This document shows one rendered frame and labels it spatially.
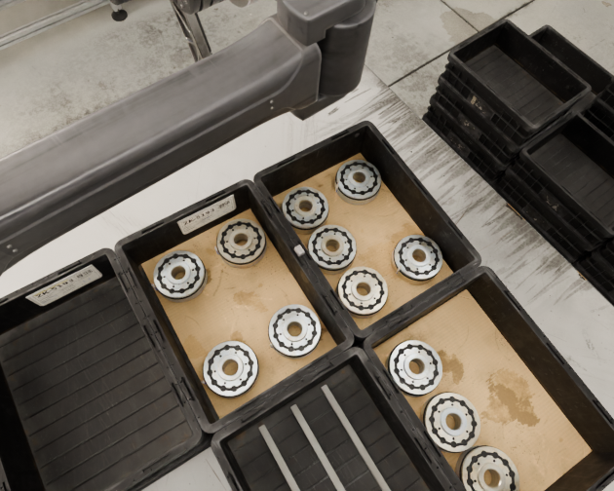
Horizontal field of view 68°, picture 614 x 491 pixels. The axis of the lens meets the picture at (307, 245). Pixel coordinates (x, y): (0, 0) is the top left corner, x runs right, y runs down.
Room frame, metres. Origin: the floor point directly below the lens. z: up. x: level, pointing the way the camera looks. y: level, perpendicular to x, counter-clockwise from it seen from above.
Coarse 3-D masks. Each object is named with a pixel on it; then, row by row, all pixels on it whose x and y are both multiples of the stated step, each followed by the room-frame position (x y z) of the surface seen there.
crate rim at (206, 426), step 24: (216, 192) 0.45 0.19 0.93; (168, 216) 0.38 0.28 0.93; (120, 240) 0.32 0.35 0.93; (288, 240) 0.36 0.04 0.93; (144, 312) 0.19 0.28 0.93; (336, 312) 0.23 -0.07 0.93; (288, 384) 0.09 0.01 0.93; (192, 408) 0.04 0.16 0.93; (240, 408) 0.05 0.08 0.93; (216, 432) 0.01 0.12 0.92
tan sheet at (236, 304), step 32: (224, 224) 0.43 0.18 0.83; (160, 256) 0.34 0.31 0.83; (224, 288) 0.28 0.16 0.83; (256, 288) 0.29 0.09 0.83; (288, 288) 0.29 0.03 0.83; (192, 320) 0.21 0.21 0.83; (224, 320) 0.21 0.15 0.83; (256, 320) 0.22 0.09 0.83; (320, 320) 0.23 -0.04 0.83; (192, 352) 0.14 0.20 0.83; (256, 352) 0.16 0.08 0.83; (320, 352) 0.17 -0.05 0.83; (256, 384) 0.10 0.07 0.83
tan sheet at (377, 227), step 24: (336, 168) 0.60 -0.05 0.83; (288, 192) 0.52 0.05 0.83; (384, 192) 0.55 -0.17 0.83; (336, 216) 0.47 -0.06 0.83; (360, 216) 0.48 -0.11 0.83; (384, 216) 0.49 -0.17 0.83; (408, 216) 0.49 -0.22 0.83; (360, 240) 0.42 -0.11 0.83; (384, 240) 0.43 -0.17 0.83; (360, 264) 0.36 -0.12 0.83; (384, 264) 0.37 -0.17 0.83; (360, 288) 0.31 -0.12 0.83; (408, 288) 0.32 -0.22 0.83; (384, 312) 0.26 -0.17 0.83
